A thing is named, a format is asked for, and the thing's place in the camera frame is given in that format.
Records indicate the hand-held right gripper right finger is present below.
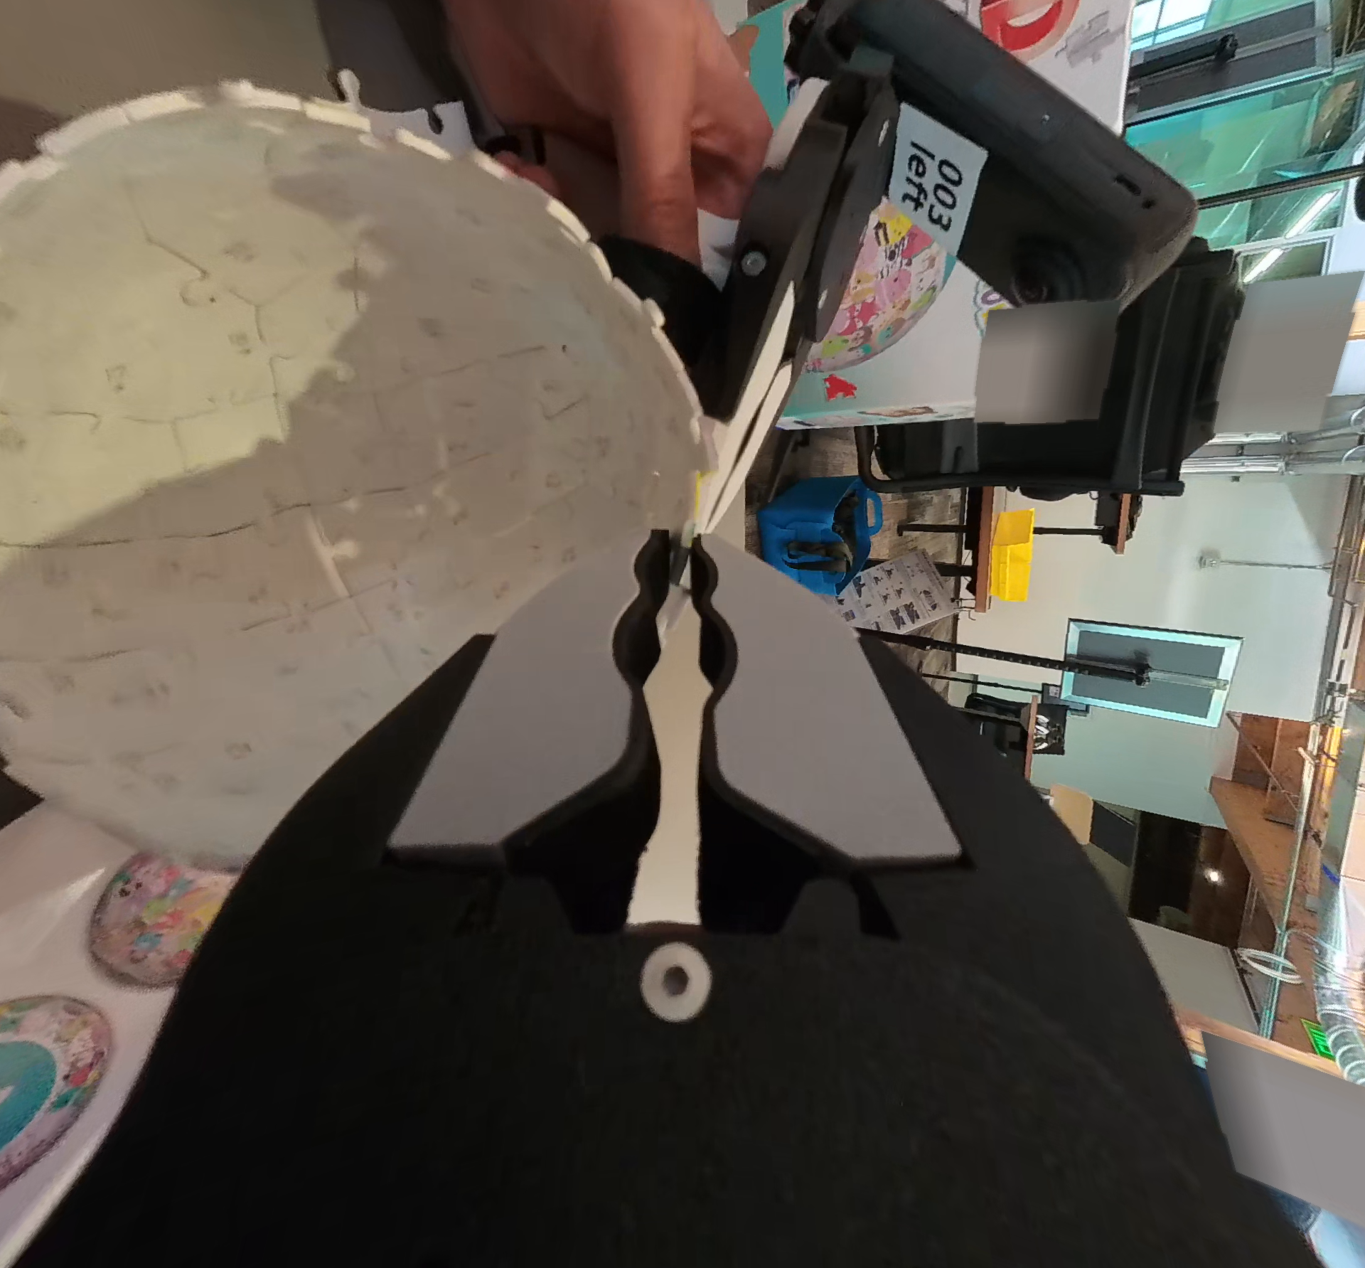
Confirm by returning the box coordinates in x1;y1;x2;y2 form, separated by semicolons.
688;531;974;937

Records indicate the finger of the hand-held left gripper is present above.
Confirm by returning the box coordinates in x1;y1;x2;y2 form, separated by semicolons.
694;276;804;535
708;332;807;545

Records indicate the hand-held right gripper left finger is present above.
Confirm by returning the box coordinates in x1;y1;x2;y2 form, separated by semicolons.
386;530;683;937

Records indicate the white puzzle piece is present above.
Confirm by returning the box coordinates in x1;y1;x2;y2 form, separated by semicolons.
654;469;710;652

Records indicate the partly built puzzle ball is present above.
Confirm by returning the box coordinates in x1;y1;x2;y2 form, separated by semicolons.
0;82;715;866

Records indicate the person's left hand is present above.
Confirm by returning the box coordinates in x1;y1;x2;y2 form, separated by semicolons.
437;0;776;267

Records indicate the blue bag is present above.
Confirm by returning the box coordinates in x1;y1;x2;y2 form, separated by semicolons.
758;479;887;599

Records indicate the printed picture sheet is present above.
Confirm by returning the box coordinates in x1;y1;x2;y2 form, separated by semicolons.
836;552;952;636

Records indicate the yellow bin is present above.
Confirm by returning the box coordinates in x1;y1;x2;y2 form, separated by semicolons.
992;508;1039;603

